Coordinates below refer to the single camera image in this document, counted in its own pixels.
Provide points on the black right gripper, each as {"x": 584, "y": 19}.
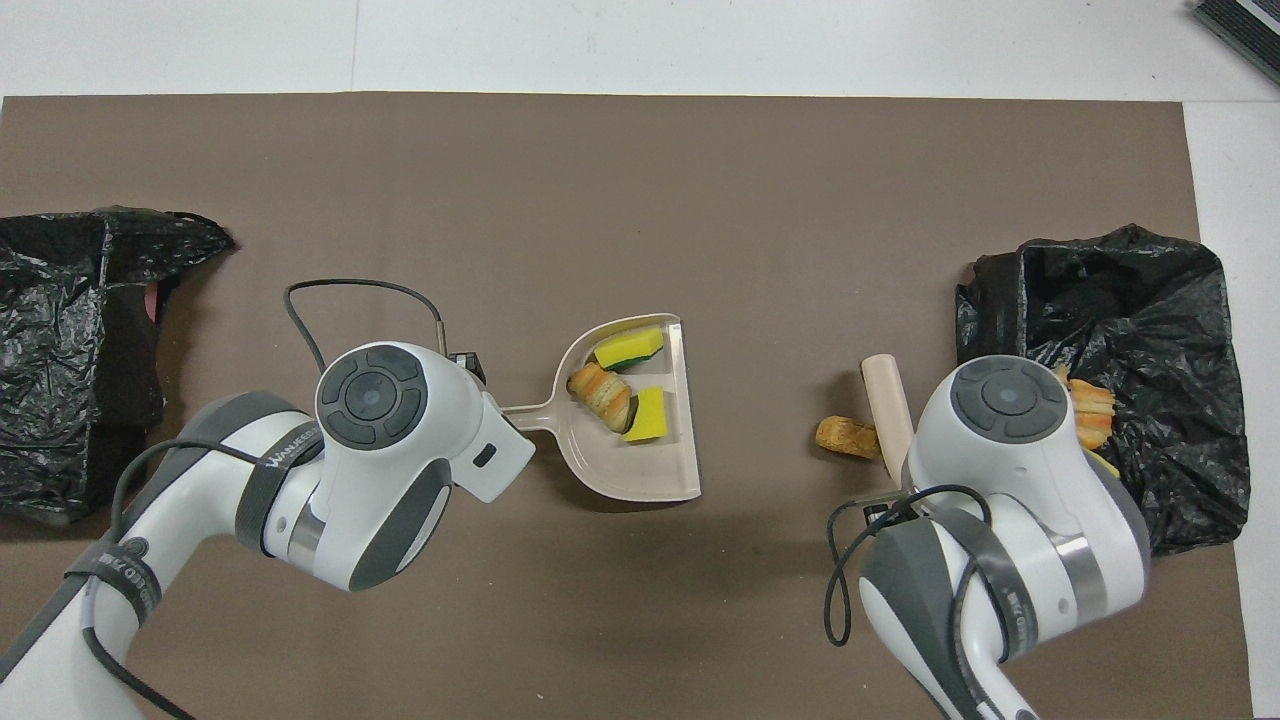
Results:
{"x": 883, "y": 513}

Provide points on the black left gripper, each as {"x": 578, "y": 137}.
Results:
{"x": 468, "y": 367}

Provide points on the round brown bun piece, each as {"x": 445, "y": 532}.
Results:
{"x": 848, "y": 438}

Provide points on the beige brush black bristles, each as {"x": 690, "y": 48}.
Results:
{"x": 885, "y": 400}

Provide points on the striped croissant piece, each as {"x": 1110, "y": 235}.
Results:
{"x": 602, "y": 395}

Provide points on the yellow green sponge piece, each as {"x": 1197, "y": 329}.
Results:
{"x": 628, "y": 348}

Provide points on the small yellow sponge piece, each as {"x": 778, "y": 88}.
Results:
{"x": 648, "y": 415}

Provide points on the beige plastic dustpan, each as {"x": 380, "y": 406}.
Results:
{"x": 640, "y": 470}

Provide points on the yellow sponge block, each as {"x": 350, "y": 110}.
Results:
{"x": 1108, "y": 465}

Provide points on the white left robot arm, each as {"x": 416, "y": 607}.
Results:
{"x": 380, "y": 500}

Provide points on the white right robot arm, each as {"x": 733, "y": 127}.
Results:
{"x": 1000, "y": 560}

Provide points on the black plastic bin bag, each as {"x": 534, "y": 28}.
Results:
{"x": 1170, "y": 330}
{"x": 60, "y": 350}

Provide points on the brown table mat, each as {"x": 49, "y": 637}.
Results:
{"x": 640, "y": 200}

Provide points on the black ridged item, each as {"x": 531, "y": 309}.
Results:
{"x": 1245, "y": 30}

